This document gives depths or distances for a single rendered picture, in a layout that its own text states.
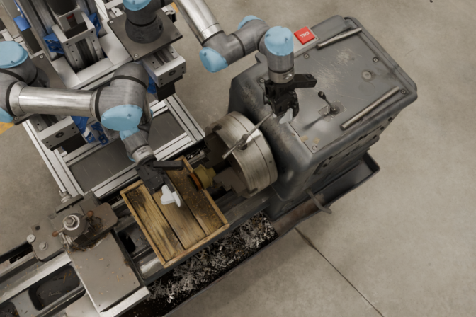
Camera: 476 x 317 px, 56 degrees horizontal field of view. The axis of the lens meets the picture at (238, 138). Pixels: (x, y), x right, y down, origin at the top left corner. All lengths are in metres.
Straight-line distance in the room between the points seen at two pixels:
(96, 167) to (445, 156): 2.22
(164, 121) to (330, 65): 1.29
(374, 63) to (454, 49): 1.98
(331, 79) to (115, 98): 0.79
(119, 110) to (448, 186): 2.33
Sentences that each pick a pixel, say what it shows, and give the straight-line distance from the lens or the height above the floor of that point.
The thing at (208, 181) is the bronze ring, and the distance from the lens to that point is 1.64.
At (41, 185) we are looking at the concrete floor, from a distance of 2.97.
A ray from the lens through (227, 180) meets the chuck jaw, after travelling 1.64.
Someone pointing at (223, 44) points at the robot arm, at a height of 1.65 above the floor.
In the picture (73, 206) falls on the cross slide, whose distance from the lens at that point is 1.83.
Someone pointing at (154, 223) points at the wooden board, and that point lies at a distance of 1.84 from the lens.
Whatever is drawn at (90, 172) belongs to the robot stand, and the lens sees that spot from 2.69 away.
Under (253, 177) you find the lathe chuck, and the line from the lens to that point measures 1.58.
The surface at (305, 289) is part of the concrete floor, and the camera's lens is 2.74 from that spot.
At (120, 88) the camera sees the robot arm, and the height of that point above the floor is 1.44.
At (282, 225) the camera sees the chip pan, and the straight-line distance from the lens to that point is 2.21.
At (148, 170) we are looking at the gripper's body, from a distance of 1.68.
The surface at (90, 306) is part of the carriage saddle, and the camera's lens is 1.82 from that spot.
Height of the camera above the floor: 2.67
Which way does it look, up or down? 66 degrees down
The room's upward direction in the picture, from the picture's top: 10 degrees clockwise
